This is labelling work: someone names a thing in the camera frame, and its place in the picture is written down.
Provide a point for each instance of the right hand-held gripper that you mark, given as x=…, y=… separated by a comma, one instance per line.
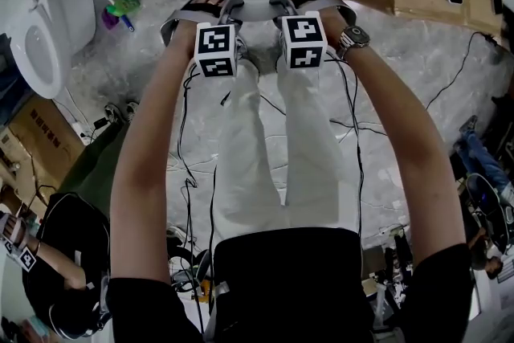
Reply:
x=303, y=40

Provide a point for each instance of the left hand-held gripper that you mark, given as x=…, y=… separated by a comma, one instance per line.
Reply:
x=214, y=48

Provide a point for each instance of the person's left forearm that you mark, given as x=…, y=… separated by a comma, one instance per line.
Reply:
x=148, y=156

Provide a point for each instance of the person's right forearm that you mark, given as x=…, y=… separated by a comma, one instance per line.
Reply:
x=405, y=140

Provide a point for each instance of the white toilet with round seat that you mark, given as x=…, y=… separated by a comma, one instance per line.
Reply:
x=40, y=36

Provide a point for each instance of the person's left hand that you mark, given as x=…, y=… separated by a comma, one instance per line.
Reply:
x=209, y=0

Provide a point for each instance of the silver wristwatch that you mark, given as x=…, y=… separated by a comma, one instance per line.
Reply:
x=353, y=37

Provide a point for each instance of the green and purple cleaning brush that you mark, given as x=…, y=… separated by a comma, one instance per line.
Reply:
x=120, y=8

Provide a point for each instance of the person's white trousers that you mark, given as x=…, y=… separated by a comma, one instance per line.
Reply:
x=245, y=156

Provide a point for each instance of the printed brown cardboard box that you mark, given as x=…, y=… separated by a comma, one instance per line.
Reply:
x=40, y=140

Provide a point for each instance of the person's black shirt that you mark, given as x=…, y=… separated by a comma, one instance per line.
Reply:
x=289, y=285

